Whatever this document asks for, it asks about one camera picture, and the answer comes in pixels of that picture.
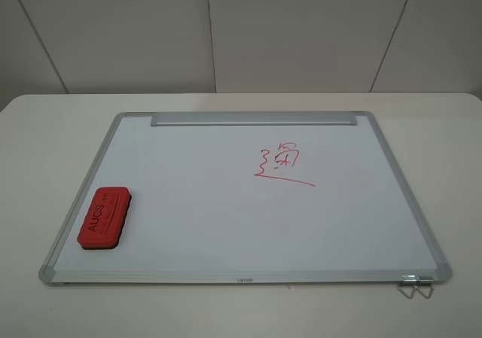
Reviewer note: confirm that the right metal binder clip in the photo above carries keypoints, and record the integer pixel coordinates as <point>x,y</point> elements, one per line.
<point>424,287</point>

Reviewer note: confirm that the metal binder clip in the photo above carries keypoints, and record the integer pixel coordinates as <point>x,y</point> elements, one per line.
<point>424,287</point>
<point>408,286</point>

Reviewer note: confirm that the red whiteboard eraser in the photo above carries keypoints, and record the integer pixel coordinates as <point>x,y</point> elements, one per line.
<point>105,219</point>

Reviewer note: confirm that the white board with grey frame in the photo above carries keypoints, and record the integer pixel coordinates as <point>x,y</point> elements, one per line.
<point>250,198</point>

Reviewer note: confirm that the left metal binder clip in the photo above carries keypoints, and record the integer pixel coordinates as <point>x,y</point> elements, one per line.
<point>408,286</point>

